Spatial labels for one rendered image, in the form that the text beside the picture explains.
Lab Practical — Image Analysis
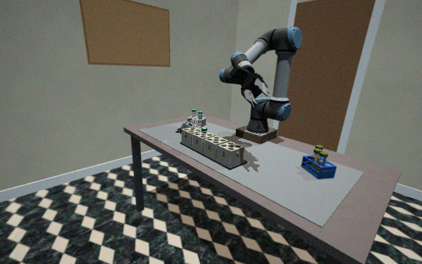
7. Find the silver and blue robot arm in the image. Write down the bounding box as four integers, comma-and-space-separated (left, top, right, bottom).
219, 27, 303, 133

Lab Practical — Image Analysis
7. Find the blue tube rack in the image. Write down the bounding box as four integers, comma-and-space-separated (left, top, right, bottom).
301, 155, 336, 179

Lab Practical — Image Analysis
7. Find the grey bench mat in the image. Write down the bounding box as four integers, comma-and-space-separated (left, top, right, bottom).
140, 121, 363, 227

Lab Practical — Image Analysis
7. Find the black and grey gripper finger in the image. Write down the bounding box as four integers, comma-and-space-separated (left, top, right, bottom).
253, 73, 270, 96
240, 87, 258, 108

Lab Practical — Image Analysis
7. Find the white tube rack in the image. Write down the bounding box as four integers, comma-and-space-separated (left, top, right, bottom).
188, 117, 206, 128

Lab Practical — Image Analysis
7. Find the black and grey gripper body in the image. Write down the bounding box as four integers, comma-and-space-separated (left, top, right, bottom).
240, 66, 262, 99

